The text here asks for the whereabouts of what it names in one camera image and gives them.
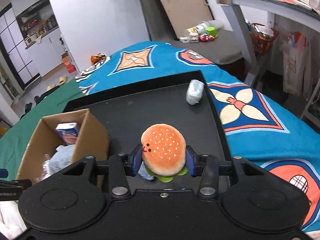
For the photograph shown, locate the fluffy grey-blue plush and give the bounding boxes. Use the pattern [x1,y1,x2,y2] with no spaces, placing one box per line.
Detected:
[46,144,75,175]

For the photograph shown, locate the brown cardboard box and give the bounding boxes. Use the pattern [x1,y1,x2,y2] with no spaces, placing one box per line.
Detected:
[16,109,110,184]

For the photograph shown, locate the blue tissue pack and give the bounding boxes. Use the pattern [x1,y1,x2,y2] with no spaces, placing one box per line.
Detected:
[55,122,80,145]

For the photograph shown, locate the burger plush toy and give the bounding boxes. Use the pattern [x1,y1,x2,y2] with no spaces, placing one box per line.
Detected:
[141,124,188,183]

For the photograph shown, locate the white soft bundle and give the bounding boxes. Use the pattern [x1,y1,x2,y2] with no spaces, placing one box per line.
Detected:
[185,80,204,105]

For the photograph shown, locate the white bedding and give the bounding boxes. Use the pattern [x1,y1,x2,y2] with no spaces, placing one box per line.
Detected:
[0,201,27,239]

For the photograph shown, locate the green cloth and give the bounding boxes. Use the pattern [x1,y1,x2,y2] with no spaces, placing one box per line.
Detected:
[0,79,84,180]

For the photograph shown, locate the blue patterned blanket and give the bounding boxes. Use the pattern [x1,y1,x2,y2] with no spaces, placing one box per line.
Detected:
[75,41,319,232]

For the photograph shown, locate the black shallow tray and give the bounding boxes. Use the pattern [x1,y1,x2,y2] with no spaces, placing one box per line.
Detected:
[64,71,231,160]

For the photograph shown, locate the yellow slipper pair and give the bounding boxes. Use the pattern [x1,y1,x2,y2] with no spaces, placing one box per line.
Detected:
[47,76,67,91]

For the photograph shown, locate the orange cardboard box on floor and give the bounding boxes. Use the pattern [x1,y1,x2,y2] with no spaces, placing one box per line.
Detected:
[61,52,76,73]

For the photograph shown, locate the orange bag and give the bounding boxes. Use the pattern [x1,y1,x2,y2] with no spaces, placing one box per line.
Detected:
[90,53,107,64]

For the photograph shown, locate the white kitchen cabinet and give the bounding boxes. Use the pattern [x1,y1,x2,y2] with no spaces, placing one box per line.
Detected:
[25,27,65,76]

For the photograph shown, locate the grey bench mat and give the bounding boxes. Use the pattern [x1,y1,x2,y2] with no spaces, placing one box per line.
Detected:
[170,28,245,67]

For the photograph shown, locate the red basket under desk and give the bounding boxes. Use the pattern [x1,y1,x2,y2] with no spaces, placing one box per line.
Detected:
[250,23,279,56]

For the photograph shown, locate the small items on bench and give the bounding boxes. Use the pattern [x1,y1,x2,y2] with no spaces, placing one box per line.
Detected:
[178,20,224,43]

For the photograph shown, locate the grey desk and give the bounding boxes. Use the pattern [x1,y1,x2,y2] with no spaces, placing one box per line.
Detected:
[216,0,319,86]

